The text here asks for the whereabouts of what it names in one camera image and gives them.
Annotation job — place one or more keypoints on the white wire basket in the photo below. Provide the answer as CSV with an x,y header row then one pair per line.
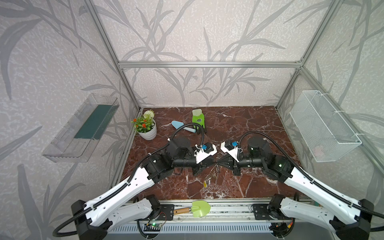
x,y
327,134

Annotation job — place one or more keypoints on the green shovel wooden handle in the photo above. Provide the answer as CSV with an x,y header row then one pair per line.
x,y
198,209

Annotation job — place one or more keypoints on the clear acrylic wall shelf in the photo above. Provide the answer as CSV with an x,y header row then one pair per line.
x,y
77,140

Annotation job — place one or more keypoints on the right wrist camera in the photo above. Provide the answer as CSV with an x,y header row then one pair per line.
x,y
231,147

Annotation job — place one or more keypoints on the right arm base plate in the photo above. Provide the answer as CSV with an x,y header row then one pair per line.
x,y
262,212

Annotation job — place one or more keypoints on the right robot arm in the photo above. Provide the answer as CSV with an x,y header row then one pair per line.
x,y
348,218

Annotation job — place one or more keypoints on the potted flower plant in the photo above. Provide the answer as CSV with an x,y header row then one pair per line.
x,y
145,125

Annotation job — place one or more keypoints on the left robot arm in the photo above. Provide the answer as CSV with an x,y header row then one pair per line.
x,y
94,219

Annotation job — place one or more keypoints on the green work glove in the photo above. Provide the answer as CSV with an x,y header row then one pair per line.
x,y
199,118

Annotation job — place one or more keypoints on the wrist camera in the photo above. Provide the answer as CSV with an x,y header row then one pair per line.
x,y
204,151
231,147

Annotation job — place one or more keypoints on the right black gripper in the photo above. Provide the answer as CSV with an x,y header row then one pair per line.
x,y
235,165

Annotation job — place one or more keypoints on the light blue trowel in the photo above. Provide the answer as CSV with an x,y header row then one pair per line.
x,y
177,125

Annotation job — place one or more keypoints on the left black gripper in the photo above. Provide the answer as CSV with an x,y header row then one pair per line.
x,y
199,165

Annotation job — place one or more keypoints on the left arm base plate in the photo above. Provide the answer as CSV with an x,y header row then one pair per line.
x,y
163,213

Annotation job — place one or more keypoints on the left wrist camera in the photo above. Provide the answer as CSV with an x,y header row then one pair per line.
x,y
204,151

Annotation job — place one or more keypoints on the right wiring bundle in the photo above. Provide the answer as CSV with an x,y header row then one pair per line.
x,y
282,226

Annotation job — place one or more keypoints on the left circuit board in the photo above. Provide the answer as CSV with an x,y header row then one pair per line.
x,y
153,226

